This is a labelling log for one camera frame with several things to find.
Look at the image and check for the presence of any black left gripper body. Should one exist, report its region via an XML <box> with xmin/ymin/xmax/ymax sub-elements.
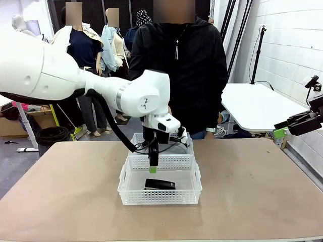
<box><xmin>142</xmin><ymin>126</ymin><xmax>170</xmax><ymax>145</ymax></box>

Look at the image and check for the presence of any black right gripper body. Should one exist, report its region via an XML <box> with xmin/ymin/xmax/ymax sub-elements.
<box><xmin>308</xmin><ymin>98</ymin><xmax>323</xmax><ymax>127</ymax></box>

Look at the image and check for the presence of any black stapler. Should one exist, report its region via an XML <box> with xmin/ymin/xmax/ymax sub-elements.
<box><xmin>144</xmin><ymin>178</ymin><xmax>176</xmax><ymax>191</ymax></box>

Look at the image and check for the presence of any left forearm in black sleeve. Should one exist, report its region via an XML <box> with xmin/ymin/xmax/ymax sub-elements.
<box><xmin>201</xmin><ymin>95</ymin><xmax>228</xmax><ymax>132</ymax></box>

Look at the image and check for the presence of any white perforated plastic basket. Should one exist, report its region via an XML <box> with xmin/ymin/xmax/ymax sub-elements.
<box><xmin>117</xmin><ymin>154</ymin><xmax>203</xmax><ymax>206</ymax></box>
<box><xmin>128</xmin><ymin>132</ymin><xmax>195</xmax><ymax>156</ymax></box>

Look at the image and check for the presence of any white table with rounded corner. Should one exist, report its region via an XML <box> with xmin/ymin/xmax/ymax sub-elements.
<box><xmin>221</xmin><ymin>82</ymin><xmax>310</xmax><ymax>132</ymax></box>

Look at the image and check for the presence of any person in black jacket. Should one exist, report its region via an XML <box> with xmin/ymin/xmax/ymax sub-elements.
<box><xmin>127</xmin><ymin>0</ymin><xmax>228</xmax><ymax>136</ymax></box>

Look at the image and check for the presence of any black stand with phone holder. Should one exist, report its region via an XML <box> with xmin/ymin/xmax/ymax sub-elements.
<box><xmin>250</xmin><ymin>24</ymin><xmax>267</xmax><ymax>85</ymax></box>

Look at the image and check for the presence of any mannequin in light blue jacket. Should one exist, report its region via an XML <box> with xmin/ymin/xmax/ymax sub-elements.
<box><xmin>100</xmin><ymin>9</ymin><xmax>130</xmax><ymax>122</ymax></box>

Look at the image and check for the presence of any black leaning pole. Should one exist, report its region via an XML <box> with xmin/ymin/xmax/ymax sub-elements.
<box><xmin>227</xmin><ymin>0</ymin><xmax>250</xmax><ymax>81</ymax></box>
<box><xmin>221</xmin><ymin>0</ymin><xmax>234</xmax><ymax>38</ymax></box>

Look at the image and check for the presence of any mannequin in navy shirt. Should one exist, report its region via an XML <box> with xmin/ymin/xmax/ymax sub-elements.
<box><xmin>51</xmin><ymin>2</ymin><xmax>112</xmax><ymax>137</ymax></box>

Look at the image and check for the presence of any open cardboard box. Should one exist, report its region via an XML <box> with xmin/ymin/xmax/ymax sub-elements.
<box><xmin>27</xmin><ymin>107</ymin><xmax>56</xmax><ymax>130</ymax></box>

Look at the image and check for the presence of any mannequin with patterned hood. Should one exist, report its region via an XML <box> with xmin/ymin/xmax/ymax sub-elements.
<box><xmin>124</xmin><ymin>9</ymin><xmax>152</xmax><ymax>51</ymax></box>

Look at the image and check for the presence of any white table with metal leg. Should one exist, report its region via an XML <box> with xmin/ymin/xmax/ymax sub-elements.
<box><xmin>0</xmin><ymin>97</ymin><xmax>39</xmax><ymax>153</ymax></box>

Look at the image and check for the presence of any pink garment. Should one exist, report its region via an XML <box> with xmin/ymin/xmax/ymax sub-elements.
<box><xmin>12</xmin><ymin>101</ymin><xmax>30</xmax><ymax>111</ymax></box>

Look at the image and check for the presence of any black backdrop curtain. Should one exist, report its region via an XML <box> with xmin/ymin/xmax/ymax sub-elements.
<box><xmin>47</xmin><ymin>0</ymin><xmax>211</xmax><ymax>26</ymax></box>

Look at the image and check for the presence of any mannequin in grey hoodie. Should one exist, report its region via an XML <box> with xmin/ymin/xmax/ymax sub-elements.
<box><xmin>11</xmin><ymin>14</ymin><xmax>38</xmax><ymax>38</ymax></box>

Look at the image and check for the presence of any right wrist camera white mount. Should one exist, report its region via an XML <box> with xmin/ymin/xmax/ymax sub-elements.
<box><xmin>304</xmin><ymin>75</ymin><xmax>323</xmax><ymax>101</ymax></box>

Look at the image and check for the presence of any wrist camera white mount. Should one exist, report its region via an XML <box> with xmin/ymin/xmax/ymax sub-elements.
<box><xmin>304</xmin><ymin>75</ymin><xmax>323</xmax><ymax>101</ymax></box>
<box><xmin>174</xmin><ymin>126</ymin><xmax>189</xmax><ymax>152</ymax></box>

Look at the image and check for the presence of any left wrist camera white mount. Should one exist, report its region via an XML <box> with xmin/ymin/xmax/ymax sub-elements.
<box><xmin>174</xmin><ymin>126</ymin><xmax>189</xmax><ymax>152</ymax></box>

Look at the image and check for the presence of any black cable on white table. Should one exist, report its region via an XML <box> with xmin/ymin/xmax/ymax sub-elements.
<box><xmin>254</xmin><ymin>80</ymin><xmax>275</xmax><ymax>91</ymax></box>

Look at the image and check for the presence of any black left arm cable sleeve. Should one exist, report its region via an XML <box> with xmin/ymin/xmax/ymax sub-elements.
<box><xmin>75</xmin><ymin>88</ymin><xmax>182</xmax><ymax>155</ymax></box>

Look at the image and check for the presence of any white coiled cable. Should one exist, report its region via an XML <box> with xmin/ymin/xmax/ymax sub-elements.
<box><xmin>214</xmin><ymin>125</ymin><xmax>228</xmax><ymax>137</ymax></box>

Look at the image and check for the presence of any silver cross necklace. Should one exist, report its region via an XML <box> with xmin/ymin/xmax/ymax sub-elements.
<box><xmin>175</xmin><ymin>24</ymin><xmax>189</xmax><ymax>61</ymax></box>

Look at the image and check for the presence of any lime green frame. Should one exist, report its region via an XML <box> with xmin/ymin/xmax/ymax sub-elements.
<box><xmin>49</xmin><ymin>104</ymin><xmax>83</xmax><ymax>141</ymax></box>

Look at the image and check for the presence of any black coiled cable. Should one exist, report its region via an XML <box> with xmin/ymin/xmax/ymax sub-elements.
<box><xmin>35</xmin><ymin>126</ymin><xmax>72</xmax><ymax>147</ymax></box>

